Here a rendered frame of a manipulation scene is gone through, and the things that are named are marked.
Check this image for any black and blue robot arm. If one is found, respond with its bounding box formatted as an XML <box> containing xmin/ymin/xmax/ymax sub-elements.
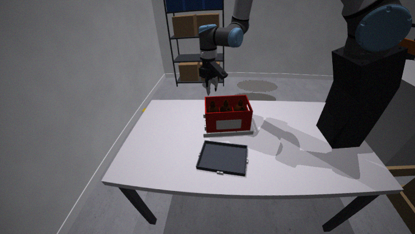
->
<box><xmin>199</xmin><ymin>0</ymin><xmax>412</xmax><ymax>79</ymax></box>

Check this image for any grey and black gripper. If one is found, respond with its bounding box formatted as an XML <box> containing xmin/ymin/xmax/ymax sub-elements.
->
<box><xmin>199</xmin><ymin>57</ymin><xmax>219</xmax><ymax>95</ymax></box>

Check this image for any dark red plastic crate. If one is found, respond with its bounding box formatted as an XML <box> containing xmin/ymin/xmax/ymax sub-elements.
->
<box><xmin>205</xmin><ymin>95</ymin><xmax>252</xmax><ymax>133</ymax></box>

